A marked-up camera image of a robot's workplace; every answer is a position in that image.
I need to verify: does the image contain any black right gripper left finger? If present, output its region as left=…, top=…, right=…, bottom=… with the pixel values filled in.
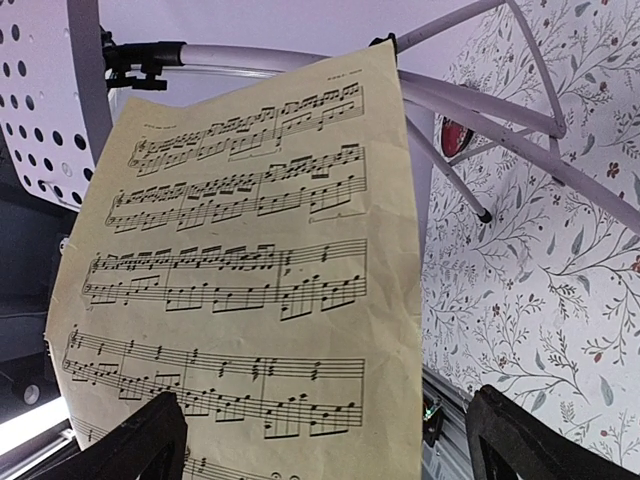
left=36, top=392, right=188, bottom=480

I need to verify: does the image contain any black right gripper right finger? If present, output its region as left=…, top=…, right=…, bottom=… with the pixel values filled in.
left=465, top=385, right=635, bottom=480

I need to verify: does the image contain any yellow sheet music page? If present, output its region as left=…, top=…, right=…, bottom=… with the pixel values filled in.
left=46, top=42, right=422, bottom=479

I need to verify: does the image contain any white tripod music stand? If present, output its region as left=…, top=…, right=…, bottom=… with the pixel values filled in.
left=1, top=1, right=639, bottom=230

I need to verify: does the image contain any floral table cloth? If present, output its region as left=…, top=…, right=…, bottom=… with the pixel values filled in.
left=422, top=1, right=639, bottom=471

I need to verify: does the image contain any red floral round tin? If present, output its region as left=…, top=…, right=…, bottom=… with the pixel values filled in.
left=440, top=117, right=474, bottom=158

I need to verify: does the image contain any aluminium front rail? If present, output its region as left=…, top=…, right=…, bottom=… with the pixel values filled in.
left=421, top=366, right=474, bottom=480

